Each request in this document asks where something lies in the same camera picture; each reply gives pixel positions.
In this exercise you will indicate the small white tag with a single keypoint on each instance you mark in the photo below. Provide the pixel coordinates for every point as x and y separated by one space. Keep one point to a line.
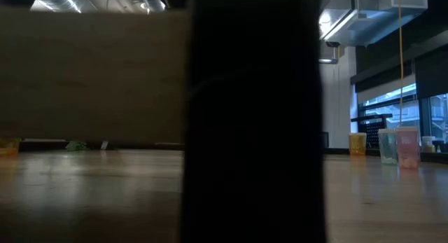
104 145

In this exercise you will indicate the black perforated cart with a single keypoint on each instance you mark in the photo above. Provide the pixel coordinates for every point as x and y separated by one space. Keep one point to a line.
374 131

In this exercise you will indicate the black dome camera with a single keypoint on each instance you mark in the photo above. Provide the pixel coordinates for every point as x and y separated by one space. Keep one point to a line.
332 44

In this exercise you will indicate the short light tube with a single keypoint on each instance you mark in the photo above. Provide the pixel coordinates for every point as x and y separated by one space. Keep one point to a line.
327 61

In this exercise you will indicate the large orange medicine bottle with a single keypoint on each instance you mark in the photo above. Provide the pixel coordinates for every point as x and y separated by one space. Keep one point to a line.
8 150

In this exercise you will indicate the linear ceiling light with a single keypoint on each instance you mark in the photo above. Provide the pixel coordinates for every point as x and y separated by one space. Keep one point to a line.
71 2

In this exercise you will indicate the clear pink plastic cup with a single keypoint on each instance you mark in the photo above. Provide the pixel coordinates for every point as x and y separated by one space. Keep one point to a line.
407 148

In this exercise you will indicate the black aluminium table frame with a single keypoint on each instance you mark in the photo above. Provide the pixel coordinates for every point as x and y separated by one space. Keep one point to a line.
336 151

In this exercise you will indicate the clear teal plastic cup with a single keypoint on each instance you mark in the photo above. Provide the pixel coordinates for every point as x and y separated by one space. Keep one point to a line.
388 148

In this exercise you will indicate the white background bottle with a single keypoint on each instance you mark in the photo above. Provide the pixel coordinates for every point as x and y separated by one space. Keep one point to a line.
427 145

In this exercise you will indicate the rectangular silver ceiling duct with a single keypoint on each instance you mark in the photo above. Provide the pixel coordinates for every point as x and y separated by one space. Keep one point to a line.
350 26

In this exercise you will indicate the small potted green plant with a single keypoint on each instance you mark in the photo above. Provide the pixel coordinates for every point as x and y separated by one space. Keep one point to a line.
77 146

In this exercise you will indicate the large window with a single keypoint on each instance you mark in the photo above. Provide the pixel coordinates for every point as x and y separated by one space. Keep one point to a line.
409 113

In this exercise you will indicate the black window blind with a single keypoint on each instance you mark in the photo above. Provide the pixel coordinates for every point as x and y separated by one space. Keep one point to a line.
432 82

